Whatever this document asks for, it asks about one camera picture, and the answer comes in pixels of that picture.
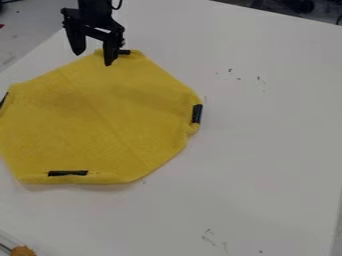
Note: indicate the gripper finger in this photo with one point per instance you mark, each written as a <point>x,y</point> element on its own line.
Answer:
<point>111,51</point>
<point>76,39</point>

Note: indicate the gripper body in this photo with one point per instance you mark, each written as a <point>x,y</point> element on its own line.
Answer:
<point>92,16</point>

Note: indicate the yellow cloth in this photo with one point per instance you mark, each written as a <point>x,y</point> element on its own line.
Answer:
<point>95,116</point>

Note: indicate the orange toy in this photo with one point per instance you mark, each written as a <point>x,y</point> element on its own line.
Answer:
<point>22,251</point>

